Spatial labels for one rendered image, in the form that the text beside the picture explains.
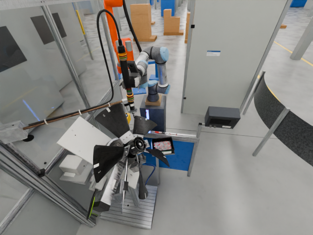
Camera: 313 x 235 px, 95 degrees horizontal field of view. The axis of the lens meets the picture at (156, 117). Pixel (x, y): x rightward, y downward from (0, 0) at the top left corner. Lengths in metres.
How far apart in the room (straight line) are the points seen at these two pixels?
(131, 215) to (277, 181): 2.03
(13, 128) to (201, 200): 2.01
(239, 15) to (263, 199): 2.44
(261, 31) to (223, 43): 0.49
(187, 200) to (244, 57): 2.28
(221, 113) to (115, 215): 1.66
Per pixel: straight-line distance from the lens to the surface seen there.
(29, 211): 1.56
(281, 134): 2.44
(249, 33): 2.71
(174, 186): 2.24
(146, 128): 1.24
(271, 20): 2.76
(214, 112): 1.36
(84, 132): 1.20
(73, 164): 1.48
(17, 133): 0.98
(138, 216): 2.06
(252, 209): 2.41
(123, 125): 1.09
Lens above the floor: 2.06
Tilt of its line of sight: 41 degrees down
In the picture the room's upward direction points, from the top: 3 degrees counter-clockwise
